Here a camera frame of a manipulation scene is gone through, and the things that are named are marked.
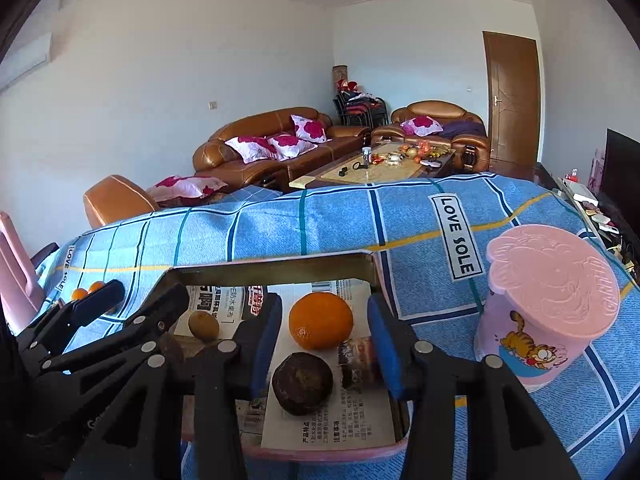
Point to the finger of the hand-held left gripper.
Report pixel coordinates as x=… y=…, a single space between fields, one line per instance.
x=90 y=302
x=150 y=310

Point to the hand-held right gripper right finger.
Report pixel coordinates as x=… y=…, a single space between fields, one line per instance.
x=387 y=355

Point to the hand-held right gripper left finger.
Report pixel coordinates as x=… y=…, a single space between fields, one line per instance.
x=265 y=345

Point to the orange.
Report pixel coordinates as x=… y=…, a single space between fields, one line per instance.
x=320 y=321
x=79 y=294
x=95 y=287

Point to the brown snack packet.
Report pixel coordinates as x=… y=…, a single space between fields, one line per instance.
x=357 y=360

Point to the dark brown round fruit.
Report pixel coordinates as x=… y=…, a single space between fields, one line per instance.
x=301 y=384
x=172 y=352

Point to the kiwi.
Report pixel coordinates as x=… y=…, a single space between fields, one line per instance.
x=203 y=326

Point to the pink metal tin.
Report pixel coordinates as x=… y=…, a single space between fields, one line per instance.
x=280 y=266

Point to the pink plastic chair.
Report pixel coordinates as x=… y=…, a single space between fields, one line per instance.
x=15 y=270

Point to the printed paper sheet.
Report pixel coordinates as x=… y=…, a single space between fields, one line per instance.
x=325 y=425

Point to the pink floral pillow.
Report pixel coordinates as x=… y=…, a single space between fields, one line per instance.
x=290 y=144
x=182 y=187
x=250 y=147
x=421 y=125
x=309 y=129

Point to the blue plaid bedsheet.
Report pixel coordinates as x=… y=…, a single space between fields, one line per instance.
x=425 y=210

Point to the pink cat print bucket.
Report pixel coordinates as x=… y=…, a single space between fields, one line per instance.
x=545 y=310

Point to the wooden coffee table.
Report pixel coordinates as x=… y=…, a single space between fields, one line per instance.
x=370 y=172

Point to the small jar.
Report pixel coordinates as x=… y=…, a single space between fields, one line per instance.
x=366 y=155

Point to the heap of colourful food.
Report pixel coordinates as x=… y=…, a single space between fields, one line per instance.
x=415 y=152

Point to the brown leather three-seat sofa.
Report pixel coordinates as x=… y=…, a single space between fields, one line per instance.
x=260 y=132

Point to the white television stand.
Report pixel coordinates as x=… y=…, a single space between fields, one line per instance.
x=570 y=200

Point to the purple blanket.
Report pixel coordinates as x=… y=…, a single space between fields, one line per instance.
x=465 y=127

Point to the stack of black chairs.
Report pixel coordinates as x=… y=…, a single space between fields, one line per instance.
x=362 y=110

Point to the white air conditioner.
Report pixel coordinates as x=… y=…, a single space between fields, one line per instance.
x=22 y=62

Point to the flat white box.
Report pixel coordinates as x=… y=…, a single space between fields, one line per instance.
x=582 y=190

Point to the red cloth bundle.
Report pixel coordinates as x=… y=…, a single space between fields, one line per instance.
x=350 y=86

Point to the patterned rolled mat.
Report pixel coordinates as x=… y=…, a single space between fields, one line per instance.
x=340 y=75

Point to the brown wooden door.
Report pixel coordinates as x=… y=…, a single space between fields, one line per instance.
x=512 y=100

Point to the black television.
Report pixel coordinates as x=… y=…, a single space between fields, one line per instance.
x=622 y=170

